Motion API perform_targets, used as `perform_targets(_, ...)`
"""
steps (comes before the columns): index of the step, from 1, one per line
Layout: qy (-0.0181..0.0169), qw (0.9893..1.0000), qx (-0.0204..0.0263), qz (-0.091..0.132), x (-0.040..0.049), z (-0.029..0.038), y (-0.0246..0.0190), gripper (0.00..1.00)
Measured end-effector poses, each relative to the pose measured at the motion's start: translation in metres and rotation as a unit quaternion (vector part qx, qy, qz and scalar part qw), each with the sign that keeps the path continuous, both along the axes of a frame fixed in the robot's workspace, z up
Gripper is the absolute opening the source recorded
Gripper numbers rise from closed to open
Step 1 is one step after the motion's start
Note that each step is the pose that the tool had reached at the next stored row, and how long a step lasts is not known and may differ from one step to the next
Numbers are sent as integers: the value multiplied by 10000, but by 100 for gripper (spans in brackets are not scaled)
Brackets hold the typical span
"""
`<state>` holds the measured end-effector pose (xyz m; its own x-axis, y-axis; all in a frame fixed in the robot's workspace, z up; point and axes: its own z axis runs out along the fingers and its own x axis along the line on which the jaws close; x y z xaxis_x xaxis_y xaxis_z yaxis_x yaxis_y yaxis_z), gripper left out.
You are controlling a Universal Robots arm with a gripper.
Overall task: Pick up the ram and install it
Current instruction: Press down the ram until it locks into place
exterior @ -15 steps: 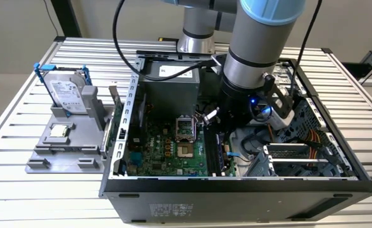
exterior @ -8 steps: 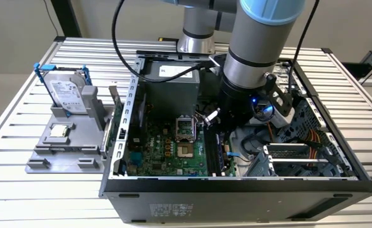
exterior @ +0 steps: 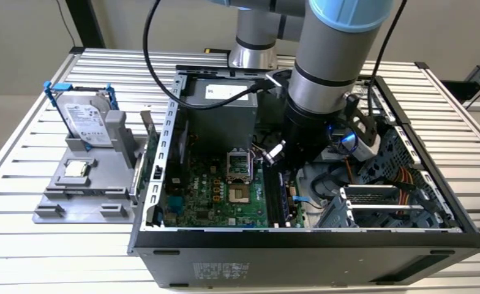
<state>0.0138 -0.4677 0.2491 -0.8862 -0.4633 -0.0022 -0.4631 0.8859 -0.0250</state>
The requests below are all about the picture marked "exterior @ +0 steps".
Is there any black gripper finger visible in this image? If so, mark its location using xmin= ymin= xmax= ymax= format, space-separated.
xmin=262 ymin=140 xmax=287 ymax=166

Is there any RAM stick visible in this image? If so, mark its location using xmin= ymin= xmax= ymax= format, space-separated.
xmin=278 ymin=171 xmax=294 ymax=220
xmin=46 ymin=189 xmax=126 ymax=197

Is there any black RAM slot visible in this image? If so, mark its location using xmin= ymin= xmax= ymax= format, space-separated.
xmin=263 ymin=165 xmax=283 ymax=228

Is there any thin locking lever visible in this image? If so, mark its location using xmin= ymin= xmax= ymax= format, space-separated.
xmin=248 ymin=149 xmax=258 ymax=183

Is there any metal socket cover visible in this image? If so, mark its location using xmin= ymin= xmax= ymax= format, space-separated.
xmin=226 ymin=148 xmax=254 ymax=184

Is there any grey power supply unit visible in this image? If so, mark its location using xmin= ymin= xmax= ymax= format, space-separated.
xmin=180 ymin=78 xmax=261 ymax=154

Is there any CPU socket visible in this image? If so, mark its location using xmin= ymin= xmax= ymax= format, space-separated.
xmin=227 ymin=182 xmax=253 ymax=205

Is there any green motherboard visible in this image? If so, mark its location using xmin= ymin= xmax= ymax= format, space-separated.
xmin=160 ymin=153 xmax=307 ymax=229

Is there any green graphics card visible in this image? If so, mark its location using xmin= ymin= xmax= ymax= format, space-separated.
xmin=128 ymin=105 xmax=160 ymax=205

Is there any metal disk bay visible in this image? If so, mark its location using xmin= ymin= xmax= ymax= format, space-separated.
xmin=319 ymin=183 xmax=427 ymax=229

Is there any black PC case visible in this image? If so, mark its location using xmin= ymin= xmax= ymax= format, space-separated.
xmin=126 ymin=63 xmax=480 ymax=289

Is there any grey parts rack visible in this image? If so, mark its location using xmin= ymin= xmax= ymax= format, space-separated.
xmin=32 ymin=105 xmax=159 ymax=224

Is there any hard disk in blue carrier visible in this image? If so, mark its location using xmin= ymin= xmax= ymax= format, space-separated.
xmin=43 ymin=81 xmax=122 ymax=153

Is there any silver CPU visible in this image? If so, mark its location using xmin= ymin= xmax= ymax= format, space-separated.
xmin=63 ymin=160 xmax=90 ymax=178

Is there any black camera bracket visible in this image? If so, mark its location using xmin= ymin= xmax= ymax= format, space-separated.
xmin=346 ymin=94 xmax=379 ymax=145

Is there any small silver wrist camera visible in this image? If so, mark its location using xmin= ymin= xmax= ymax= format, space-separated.
xmin=345 ymin=134 xmax=383 ymax=160

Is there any orange wire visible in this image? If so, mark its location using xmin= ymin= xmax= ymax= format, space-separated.
xmin=345 ymin=159 xmax=355 ymax=186

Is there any red yellow wire bundle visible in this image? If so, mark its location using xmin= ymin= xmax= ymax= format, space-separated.
xmin=393 ymin=167 xmax=417 ymax=206

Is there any thick black camera cable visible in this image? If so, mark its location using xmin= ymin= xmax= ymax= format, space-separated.
xmin=143 ymin=0 xmax=275 ymax=110

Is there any black frame post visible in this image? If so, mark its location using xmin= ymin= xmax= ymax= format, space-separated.
xmin=66 ymin=0 xmax=107 ymax=50

